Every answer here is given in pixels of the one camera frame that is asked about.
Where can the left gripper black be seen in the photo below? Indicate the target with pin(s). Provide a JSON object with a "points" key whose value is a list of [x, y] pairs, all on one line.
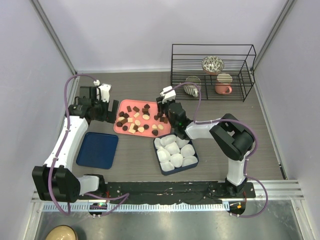
{"points": [[109, 116]]}

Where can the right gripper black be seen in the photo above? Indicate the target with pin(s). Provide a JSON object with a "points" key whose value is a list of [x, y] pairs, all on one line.
{"points": [[160, 105]]}

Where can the pink plastic tray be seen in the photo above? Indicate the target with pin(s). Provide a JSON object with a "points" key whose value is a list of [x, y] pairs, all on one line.
{"points": [[128, 125]]}

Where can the dark blue box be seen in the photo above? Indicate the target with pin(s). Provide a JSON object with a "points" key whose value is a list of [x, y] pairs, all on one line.
{"points": [[176, 170]]}

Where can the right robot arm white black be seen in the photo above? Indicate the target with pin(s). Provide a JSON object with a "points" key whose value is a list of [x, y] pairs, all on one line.
{"points": [[235, 139]]}

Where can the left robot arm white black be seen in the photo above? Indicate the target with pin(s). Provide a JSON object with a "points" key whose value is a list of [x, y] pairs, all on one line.
{"points": [[54, 180]]}

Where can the dark square chocolate piece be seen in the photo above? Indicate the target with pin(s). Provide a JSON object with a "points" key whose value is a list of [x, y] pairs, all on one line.
{"points": [[164, 120]]}

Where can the dark round chocolate piece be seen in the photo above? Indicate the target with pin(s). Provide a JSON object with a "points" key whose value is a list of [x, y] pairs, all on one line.
{"points": [[155, 132]]}

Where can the white paper cupcake liner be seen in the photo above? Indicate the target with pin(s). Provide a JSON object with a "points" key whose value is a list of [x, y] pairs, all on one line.
{"points": [[176, 160], [167, 166], [168, 139], [163, 155], [172, 148], [157, 143], [181, 142], [187, 151], [190, 160]]}

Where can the striped grey mug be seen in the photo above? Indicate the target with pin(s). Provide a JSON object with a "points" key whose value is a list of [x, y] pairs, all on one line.
{"points": [[192, 89]]}

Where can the dark blue box lid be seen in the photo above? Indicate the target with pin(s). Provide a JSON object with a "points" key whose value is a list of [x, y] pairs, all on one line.
{"points": [[97, 150]]}

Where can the pink mug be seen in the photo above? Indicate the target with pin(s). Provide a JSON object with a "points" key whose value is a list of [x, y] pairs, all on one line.
{"points": [[223, 84]]}

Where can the patterned ceramic bowl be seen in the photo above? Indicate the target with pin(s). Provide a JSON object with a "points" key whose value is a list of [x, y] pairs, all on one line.
{"points": [[212, 65]]}

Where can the beige bowl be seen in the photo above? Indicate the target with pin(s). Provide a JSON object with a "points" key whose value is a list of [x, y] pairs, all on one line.
{"points": [[62, 232]]}

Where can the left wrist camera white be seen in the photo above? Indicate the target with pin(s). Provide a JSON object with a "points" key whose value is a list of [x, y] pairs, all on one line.
{"points": [[102, 91]]}

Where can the black wire rack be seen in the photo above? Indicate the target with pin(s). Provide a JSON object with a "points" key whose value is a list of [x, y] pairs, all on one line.
{"points": [[239, 62]]}

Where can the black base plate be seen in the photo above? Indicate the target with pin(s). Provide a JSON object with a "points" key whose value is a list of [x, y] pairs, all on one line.
{"points": [[175, 192]]}

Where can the white cable chain strip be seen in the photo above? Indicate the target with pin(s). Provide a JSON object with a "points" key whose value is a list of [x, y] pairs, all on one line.
{"points": [[96, 207]]}

